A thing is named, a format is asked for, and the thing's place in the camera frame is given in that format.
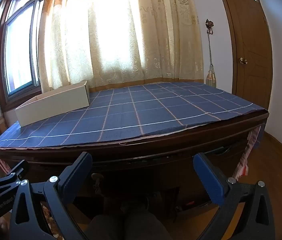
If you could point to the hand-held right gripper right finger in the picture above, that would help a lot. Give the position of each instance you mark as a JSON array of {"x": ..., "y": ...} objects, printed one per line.
[{"x": 209, "y": 180}]

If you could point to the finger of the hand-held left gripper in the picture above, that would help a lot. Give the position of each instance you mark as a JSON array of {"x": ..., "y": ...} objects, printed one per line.
[{"x": 15, "y": 171}]

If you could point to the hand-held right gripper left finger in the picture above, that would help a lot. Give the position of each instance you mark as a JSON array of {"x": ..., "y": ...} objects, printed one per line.
[{"x": 79, "y": 170}]

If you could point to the white cardboard box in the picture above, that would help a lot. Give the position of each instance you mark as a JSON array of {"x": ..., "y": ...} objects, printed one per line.
[{"x": 55, "y": 107}]

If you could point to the drawer key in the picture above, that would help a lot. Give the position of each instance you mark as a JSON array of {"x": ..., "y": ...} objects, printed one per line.
[{"x": 97, "y": 177}]

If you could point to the pink patterned cloth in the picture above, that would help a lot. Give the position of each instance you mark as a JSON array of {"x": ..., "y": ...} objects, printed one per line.
[
  {"x": 4, "y": 165},
  {"x": 252, "y": 140}
]

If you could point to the dark wooden desk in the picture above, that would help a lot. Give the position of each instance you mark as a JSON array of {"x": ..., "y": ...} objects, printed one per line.
[{"x": 206, "y": 137}]

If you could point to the person's grey trousers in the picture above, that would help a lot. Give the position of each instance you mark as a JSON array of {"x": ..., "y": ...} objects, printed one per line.
[{"x": 131, "y": 225}]

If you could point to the blue checked tablecloth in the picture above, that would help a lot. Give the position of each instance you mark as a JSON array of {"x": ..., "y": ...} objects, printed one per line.
[{"x": 156, "y": 110}]

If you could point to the curtain tieback tassel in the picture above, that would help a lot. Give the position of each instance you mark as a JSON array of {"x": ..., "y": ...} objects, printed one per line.
[{"x": 211, "y": 77}]

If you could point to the wooden framed window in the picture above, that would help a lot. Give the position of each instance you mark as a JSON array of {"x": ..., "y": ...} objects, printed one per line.
[{"x": 18, "y": 50}]

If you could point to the brass door knob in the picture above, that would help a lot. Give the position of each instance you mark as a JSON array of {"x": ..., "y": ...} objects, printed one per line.
[{"x": 243, "y": 60}]

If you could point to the cream patterned curtain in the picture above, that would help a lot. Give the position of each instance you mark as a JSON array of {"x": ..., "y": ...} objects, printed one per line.
[{"x": 121, "y": 42}]

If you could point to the brown wooden door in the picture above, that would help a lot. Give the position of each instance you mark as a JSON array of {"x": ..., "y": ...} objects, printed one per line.
[{"x": 251, "y": 42}]

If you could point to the metal curtain hook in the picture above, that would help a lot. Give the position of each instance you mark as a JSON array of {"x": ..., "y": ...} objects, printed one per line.
[{"x": 209, "y": 26}]

